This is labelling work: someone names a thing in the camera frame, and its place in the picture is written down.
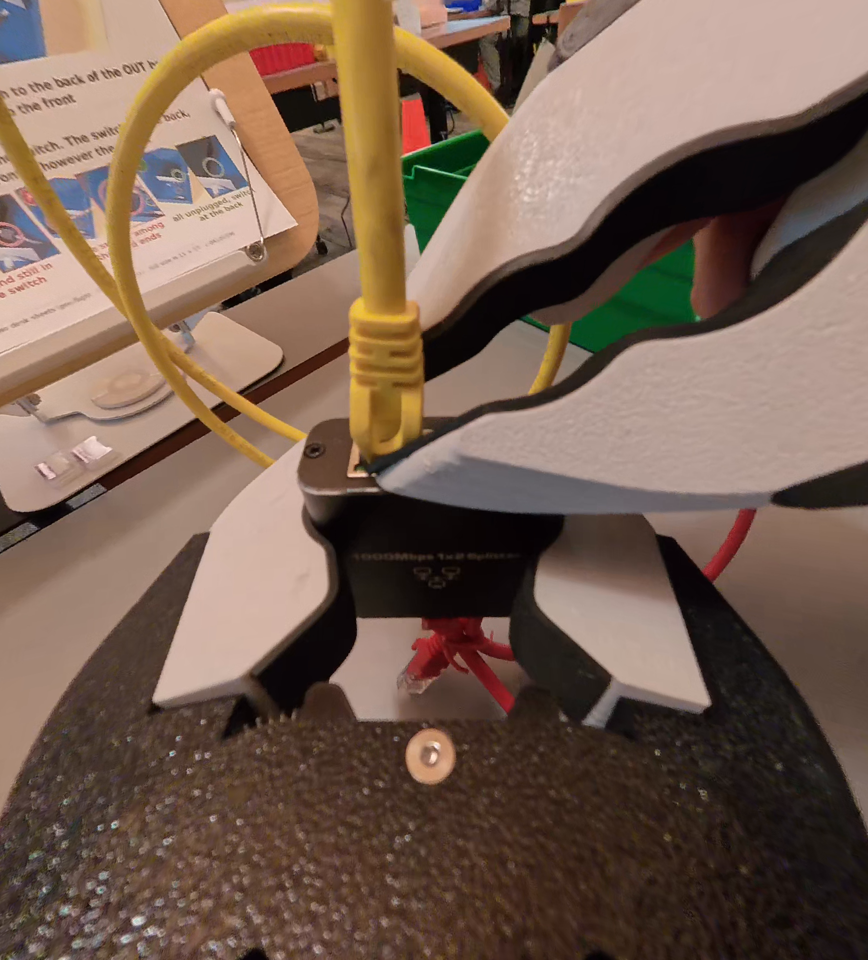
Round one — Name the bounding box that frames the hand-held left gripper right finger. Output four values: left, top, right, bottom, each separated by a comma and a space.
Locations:
512, 510, 712, 727

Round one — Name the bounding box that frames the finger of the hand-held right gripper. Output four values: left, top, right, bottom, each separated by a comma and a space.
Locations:
374, 180, 868, 511
404, 0, 868, 384

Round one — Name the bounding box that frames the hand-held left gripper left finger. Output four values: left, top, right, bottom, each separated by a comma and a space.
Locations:
152, 447, 352, 718

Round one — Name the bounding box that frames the red ethernet cable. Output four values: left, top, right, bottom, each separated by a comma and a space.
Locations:
397, 507, 868, 910

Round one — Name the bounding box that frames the black ethernet splitter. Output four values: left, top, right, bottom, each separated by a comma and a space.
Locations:
296, 420, 562, 619

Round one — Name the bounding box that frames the yellow ethernet cable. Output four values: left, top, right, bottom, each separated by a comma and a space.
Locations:
0, 0, 573, 469

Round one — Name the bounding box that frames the person's right hand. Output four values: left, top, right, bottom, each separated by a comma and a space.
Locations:
697, 207, 780, 319

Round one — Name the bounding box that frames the green plastic bin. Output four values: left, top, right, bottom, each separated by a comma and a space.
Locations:
404, 131, 697, 354

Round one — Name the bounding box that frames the wooden clipboard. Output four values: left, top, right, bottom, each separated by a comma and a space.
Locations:
0, 0, 322, 432

